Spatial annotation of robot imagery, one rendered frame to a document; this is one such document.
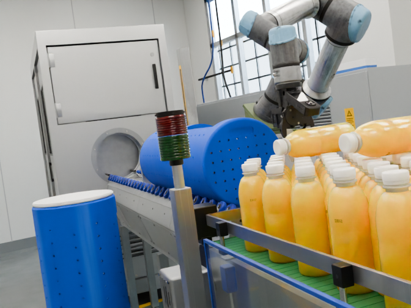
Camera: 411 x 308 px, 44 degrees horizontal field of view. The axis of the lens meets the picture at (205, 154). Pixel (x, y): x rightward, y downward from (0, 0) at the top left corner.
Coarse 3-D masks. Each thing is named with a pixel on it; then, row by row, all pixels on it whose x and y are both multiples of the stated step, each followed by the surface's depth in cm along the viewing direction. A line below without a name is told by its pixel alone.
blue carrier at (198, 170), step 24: (240, 120) 159; (144, 144) 234; (192, 144) 168; (216, 144) 156; (240, 144) 159; (264, 144) 164; (144, 168) 230; (168, 168) 192; (192, 168) 165; (216, 168) 157; (240, 168) 159; (264, 168) 162; (192, 192) 183; (216, 192) 157
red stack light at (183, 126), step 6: (156, 120) 103; (162, 120) 102; (168, 120) 101; (174, 120) 101; (180, 120) 102; (186, 120) 104; (156, 126) 104; (162, 126) 102; (168, 126) 101; (174, 126) 101; (180, 126) 102; (186, 126) 103; (162, 132) 102; (168, 132) 101; (174, 132) 101; (180, 132) 102; (186, 132) 103
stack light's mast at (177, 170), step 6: (156, 114) 103; (162, 114) 101; (168, 114) 101; (174, 114) 102; (180, 114) 103; (174, 162) 103; (180, 162) 104; (174, 168) 104; (180, 168) 104; (174, 174) 104; (180, 174) 104; (174, 180) 104; (180, 180) 104; (174, 186) 105; (180, 186) 104
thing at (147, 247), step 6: (144, 246) 347; (150, 246) 348; (144, 252) 348; (150, 252) 348; (144, 258) 351; (150, 258) 348; (150, 264) 348; (150, 270) 348; (150, 276) 348; (150, 282) 348; (150, 288) 348; (156, 288) 350; (150, 294) 349; (156, 294) 350; (150, 300) 351; (156, 300) 350; (156, 306) 350
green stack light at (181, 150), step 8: (168, 136) 102; (176, 136) 102; (184, 136) 102; (160, 144) 103; (168, 144) 102; (176, 144) 102; (184, 144) 102; (160, 152) 103; (168, 152) 102; (176, 152) 102; (184, 152) 102; (160, 160) 104; (168, 160) 102
